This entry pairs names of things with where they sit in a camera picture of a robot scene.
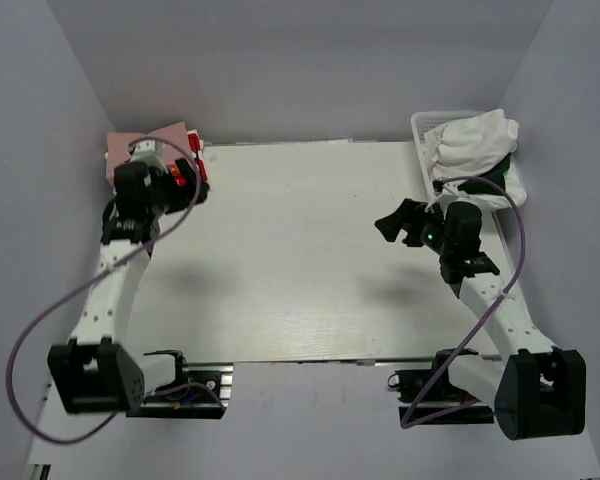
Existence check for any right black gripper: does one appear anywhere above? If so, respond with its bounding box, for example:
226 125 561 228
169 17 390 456
376 198 454 256

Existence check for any pink t shirt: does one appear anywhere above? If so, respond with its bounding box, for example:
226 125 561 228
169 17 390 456
104 119 190 184

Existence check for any green and white t shirt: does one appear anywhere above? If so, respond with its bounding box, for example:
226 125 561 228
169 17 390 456
431 153 527 212

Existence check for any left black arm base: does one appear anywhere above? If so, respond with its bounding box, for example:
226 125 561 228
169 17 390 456
126 363 234 420

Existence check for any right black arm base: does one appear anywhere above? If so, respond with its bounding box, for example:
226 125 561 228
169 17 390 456
387 368 495 426

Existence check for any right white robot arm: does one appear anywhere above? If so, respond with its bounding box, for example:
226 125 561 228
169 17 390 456
374 199 586 440

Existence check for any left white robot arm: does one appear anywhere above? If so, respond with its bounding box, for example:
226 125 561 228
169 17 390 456
47 158 208 414

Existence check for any folded red coca-cola t shirt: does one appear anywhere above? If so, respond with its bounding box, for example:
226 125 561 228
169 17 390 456
167 123 208 187

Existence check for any white plastic basket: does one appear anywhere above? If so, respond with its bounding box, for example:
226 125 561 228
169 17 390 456
411 110 482 200

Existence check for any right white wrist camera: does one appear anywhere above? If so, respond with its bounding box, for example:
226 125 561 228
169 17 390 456
425 181 460 212

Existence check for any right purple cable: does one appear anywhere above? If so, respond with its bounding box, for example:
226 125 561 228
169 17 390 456
399 175 527 430

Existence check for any purple cable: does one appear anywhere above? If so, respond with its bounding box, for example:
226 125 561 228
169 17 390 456
399 175 527 430
6 135 227 445

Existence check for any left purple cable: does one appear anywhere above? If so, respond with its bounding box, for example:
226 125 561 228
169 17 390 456
6 135 227 445

